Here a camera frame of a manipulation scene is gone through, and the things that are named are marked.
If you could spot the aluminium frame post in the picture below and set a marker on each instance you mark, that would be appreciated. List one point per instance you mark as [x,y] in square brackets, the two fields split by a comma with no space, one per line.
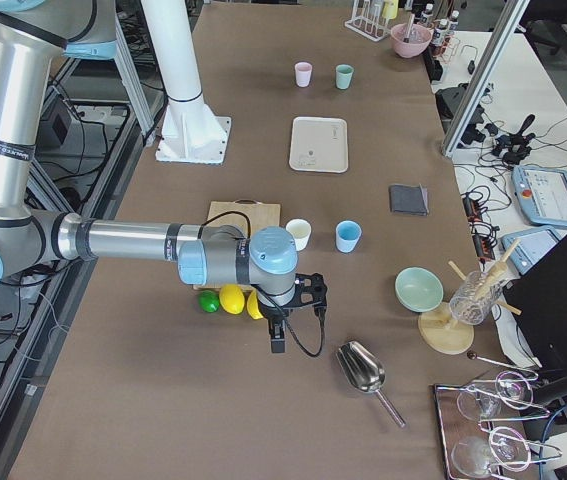
[504,28]

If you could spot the blue teach pendant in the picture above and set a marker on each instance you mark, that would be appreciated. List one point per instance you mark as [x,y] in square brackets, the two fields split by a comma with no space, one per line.
[534,243]
[542,194]

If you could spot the pink cup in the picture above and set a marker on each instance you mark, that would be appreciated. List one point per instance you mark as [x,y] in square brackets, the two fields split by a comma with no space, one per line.
[303,73]

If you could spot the wooden cup rack stand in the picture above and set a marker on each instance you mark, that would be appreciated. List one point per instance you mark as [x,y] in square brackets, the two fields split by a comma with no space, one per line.
[449,336]

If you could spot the cream yellow cup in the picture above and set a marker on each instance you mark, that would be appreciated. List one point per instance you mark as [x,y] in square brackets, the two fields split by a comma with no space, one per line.
[301,230]

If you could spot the clear textured glass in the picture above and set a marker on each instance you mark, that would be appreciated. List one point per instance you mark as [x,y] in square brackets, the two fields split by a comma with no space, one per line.
[474,299]

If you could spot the black monitor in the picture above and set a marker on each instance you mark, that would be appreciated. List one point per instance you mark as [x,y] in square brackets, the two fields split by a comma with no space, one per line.
[541,295]

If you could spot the green lime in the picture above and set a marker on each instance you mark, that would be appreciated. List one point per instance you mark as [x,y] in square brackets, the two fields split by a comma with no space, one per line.
[208,301]

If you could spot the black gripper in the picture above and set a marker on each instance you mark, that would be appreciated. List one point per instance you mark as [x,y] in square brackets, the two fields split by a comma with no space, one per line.
[274,314]

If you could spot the grey folded cloth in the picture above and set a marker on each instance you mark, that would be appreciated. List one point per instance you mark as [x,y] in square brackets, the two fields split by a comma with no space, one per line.
[407,199]

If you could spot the cream rabbit tray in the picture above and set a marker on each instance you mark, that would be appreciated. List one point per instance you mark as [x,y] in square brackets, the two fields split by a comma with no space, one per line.
[319,144]

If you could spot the pink bowl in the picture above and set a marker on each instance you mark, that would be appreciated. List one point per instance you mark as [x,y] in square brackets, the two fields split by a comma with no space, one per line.
[419,39]

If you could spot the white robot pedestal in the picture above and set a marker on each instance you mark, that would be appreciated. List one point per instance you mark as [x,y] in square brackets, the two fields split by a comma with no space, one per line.
[191,132]

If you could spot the metal scoop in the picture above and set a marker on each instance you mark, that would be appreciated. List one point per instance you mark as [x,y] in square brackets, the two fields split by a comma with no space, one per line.
[366,374]

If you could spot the green bowl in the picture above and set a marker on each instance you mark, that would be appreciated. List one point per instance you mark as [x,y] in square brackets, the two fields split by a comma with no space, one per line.
[418,289]

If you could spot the yellow lemon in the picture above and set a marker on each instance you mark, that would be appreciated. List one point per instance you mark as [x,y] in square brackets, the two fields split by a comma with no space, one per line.
[232,299]
[252,306]

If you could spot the green cup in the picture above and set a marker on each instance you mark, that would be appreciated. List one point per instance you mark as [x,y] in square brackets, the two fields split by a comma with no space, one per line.
[343,76]

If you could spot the wine glass rack tray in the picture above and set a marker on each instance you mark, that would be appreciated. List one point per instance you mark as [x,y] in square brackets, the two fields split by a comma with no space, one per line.
[481,426]

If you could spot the white dish rack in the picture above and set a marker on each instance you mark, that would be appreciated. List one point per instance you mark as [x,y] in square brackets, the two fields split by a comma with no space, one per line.
[371,18]

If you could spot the blue cup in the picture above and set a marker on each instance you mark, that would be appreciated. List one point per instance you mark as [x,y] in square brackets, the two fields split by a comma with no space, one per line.
[347,235]

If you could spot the wooden cutting board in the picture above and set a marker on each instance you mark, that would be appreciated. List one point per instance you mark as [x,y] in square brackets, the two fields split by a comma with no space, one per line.
[249,216]

